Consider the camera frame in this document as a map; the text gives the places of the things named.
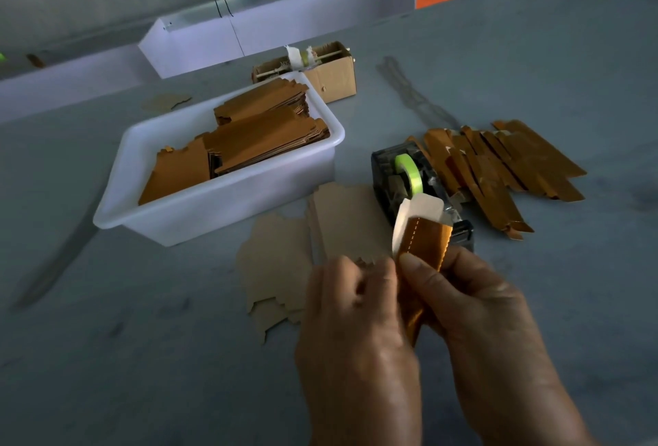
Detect carton blank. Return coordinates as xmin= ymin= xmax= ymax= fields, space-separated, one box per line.
xmin=395 ymin=214 xmax=454 ymax=344

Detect white plastic bin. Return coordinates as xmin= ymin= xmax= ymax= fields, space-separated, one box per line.
xmin=93 ymin=71 xmax=347 ymax=247

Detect black tape dispenser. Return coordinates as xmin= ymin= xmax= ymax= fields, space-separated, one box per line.
xmin=371 ymin=140 xmax=476 ymax=251

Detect pile of gold boxes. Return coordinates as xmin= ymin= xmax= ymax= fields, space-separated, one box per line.
xmin=416 ymin=118 xmax=587 ymax=241

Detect person's left hand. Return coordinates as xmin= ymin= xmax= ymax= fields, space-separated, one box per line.
xmin=296 ymin=255 xmax=423 ymax=446

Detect person's right forearm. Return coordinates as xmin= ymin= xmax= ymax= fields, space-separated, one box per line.
xmin=481 ymin=404 xmax=600 ymax=446

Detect pile of beige blanks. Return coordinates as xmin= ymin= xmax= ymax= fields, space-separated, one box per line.
xmin=306 ymin=181 xmax=394 ymax=267

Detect small cardboard box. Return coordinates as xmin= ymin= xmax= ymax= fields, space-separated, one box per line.
xmin=252 ymin=40 xmax=358 ymax=105

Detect gold cartons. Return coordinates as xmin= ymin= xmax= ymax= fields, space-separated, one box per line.
xmin=138 ymin=77 xmax=331 ymax=205

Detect green tape roll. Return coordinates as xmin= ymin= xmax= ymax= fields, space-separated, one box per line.
xmin=395 ymin=153 xmax=425 ymax=198

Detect person's right hand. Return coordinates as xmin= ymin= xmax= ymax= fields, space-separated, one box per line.
xmin=399 ymin=245 xmax=565 ymax=436

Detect long white tray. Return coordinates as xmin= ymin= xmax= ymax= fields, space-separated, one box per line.
xmin=0 ymin=44 xmax=160 ymax=125
xmin=138 ymin=0 xmax=417 ymax=80

